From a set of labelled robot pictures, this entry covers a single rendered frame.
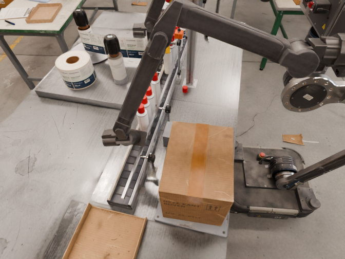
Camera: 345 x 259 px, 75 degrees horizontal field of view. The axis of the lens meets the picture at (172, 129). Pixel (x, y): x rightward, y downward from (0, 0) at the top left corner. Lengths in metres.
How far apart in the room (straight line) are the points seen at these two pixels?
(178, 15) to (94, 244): 0.87
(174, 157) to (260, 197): 1.08
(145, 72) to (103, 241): 0.68
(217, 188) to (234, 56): 1.22
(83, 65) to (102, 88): 0.17
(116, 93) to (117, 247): 0.84
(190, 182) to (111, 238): 0.44
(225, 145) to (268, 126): 1.66
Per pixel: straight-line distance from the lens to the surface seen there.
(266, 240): 1.96
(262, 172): 1.86
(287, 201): 1.84
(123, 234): 1.03
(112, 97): 1.41
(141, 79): 0.72
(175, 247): 1.00
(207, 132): 0.88
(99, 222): 1.07
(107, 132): 0.94
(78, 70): 1.45
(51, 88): 1.62
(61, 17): 2.63
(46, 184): 1.24
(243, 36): 0.66
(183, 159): 0.80
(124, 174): 1.07
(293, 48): 0.73
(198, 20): 0.64
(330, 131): 2.73
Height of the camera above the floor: 1.81
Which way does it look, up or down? 52 degrees down
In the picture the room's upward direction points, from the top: 2 degrees counter-clockwise
